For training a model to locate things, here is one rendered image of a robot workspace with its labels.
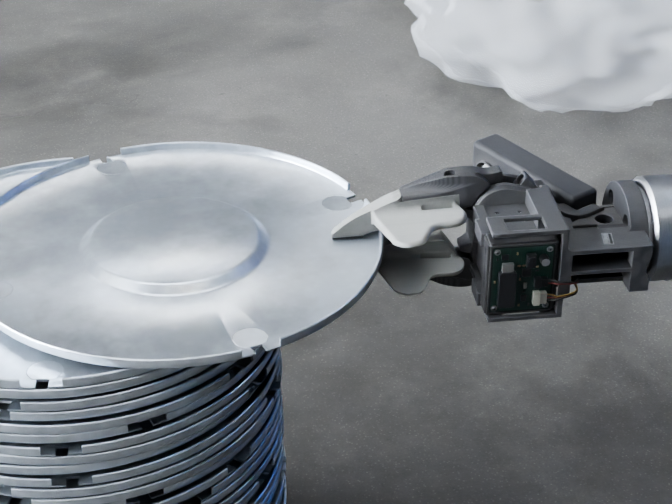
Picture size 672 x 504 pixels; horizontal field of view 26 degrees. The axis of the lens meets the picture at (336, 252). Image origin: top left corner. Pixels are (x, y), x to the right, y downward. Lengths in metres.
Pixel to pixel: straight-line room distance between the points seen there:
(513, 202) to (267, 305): 0.19
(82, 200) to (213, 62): 0.99
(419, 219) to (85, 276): 0.23
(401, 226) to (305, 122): 0.90
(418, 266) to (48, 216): 0.27
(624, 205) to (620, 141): 0.85
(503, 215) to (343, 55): 1.09
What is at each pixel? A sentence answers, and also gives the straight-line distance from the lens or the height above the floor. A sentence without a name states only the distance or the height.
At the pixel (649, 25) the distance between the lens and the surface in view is 1.84.
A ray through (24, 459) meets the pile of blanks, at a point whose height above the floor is 0.25.
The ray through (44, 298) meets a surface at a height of 0.31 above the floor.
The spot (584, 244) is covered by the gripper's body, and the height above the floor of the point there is 0.33.
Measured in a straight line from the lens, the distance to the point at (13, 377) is 0.92.
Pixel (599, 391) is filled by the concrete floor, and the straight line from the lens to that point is 1.42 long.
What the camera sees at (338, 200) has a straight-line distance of 1.06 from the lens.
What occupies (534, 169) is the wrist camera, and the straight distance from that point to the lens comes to 1.07.
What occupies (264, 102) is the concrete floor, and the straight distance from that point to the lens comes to 1.94.
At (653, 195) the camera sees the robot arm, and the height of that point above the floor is 0.35.
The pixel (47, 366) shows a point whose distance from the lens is 0.92.
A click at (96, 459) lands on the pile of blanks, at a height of 0.25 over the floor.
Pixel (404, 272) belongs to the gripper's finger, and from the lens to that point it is 1.01.
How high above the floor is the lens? 0.84
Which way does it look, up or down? 32 degrees down
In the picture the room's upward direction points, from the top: straight up
